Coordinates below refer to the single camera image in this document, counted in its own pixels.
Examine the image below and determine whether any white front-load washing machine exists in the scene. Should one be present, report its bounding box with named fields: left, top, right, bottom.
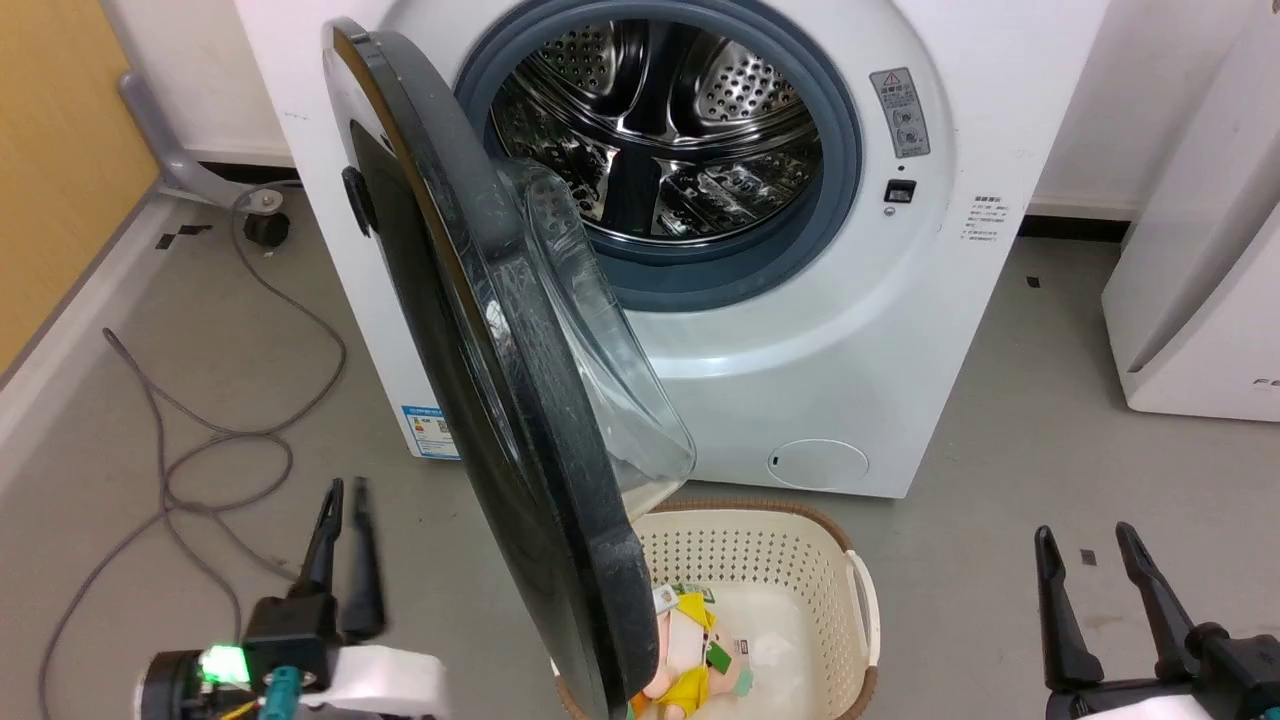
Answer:
left=235, top=0, right=1111, bottom=499

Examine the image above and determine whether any blue energy label sticker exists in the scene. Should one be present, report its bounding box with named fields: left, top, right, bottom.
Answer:
left=401, top=404, right=462, bottom=462

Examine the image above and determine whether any steel perforated washer drum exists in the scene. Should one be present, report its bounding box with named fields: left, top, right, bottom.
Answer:
left=487, top=17, right=827, bottom=246

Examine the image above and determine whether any black round washing machine door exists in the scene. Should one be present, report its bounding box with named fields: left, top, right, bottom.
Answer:
left=322, top=18, right=698, bottom=720

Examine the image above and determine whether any teal cable connector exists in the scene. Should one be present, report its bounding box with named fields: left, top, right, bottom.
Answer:
left=260, top=666, right=303, bottom=720

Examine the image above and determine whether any white box-shaped appliance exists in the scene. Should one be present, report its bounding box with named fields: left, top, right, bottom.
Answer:
left=1102, top=0, right=1280, bottom=423

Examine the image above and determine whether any grey rubber door gasket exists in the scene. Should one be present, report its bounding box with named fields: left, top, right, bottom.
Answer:
left=455, top=0, right=864, bottom=312

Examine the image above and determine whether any yellow wooden panel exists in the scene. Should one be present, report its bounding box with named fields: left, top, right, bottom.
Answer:
left=0, top=0, right=162, bottom=377

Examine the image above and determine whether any round white filter cover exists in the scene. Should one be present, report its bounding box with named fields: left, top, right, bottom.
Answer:
left=768, top=438, right=871, bottom=492

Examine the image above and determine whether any grey warning label sticker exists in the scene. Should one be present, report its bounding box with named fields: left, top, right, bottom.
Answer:
left=869, top=67, right=932, bottom=160

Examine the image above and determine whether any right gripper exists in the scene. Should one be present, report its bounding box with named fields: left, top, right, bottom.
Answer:
left=1034, top=521, right=1280, bottom=720

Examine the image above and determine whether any thin grey floor cable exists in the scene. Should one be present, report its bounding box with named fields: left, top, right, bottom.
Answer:
left=38, top=328, right=301, bottom=720
left=160, top=185, right=348, bottom=521

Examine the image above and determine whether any yellow plush doll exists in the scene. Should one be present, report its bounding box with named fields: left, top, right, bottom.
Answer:
left=632, top=588, right=756, bottom=720

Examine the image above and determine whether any cream perforated plastic laundry basket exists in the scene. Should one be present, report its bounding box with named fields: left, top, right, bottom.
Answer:
left=553, top=498, right=881, bottom=720

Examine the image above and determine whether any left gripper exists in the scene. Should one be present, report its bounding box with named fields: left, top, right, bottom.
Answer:
left=200, top=477, right=448, bottom=719

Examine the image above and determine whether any grey bent drain pipe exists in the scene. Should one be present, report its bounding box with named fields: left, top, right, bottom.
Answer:
left=118, top=72, right=286, bottom=213

